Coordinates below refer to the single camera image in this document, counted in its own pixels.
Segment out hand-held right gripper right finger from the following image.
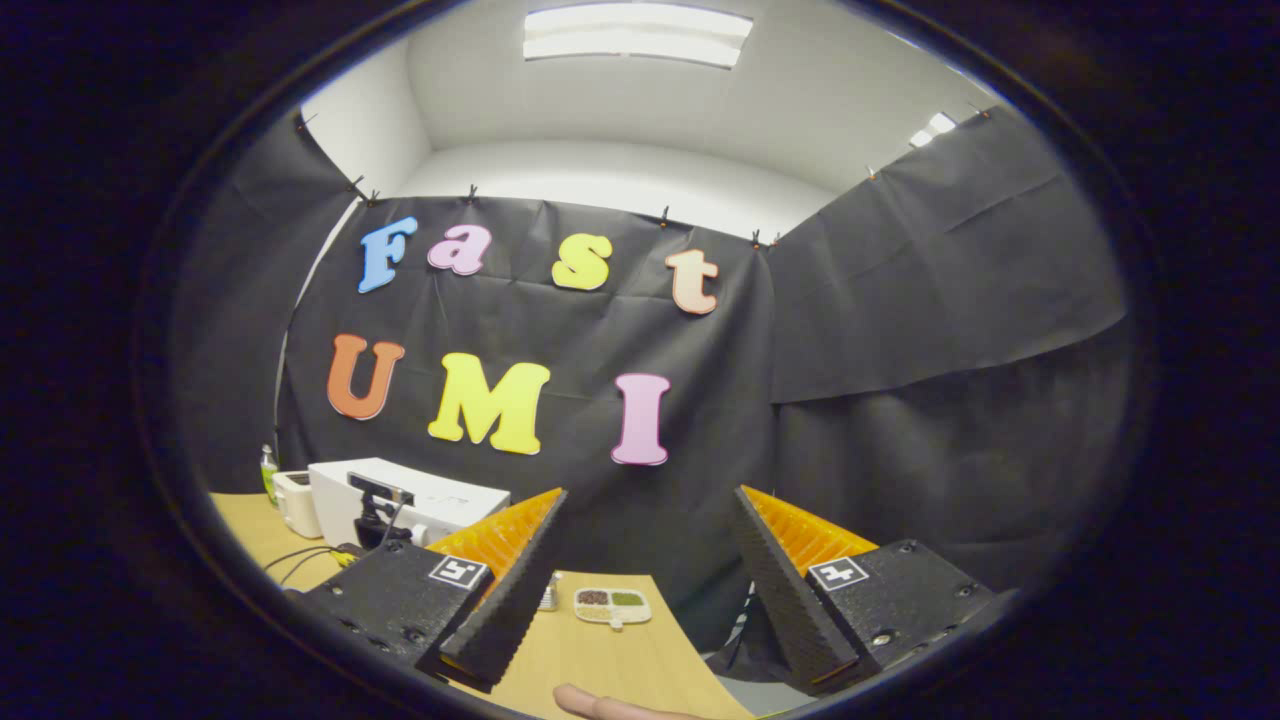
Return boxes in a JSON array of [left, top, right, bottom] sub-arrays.
[[733, 484, 1001, 697]]

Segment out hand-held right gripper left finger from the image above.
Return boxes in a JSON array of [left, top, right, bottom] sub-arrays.
[[286, 486, 571, 695]]

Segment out white microwave oven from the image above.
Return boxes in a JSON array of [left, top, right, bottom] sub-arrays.
[[308, 457, 512, 549]]

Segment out white toaster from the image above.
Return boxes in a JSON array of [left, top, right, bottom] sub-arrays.
[[272, 470, 324, 540]]

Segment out divided dish of beans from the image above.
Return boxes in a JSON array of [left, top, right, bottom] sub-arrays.
[[574, 587, 653, 632]]

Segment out black backdrop cloth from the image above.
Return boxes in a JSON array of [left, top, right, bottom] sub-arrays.
[[170, 105, 1136, 681]]

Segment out small ceiling light panel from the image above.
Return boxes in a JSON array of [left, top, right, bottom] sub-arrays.
[[907, 111, 959, 150]]

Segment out large ceiling light panel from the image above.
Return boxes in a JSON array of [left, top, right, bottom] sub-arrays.
[[522, 2, 754, 70]]

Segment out black cable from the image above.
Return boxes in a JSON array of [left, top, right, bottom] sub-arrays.
[[262, 543, 366, 588]]

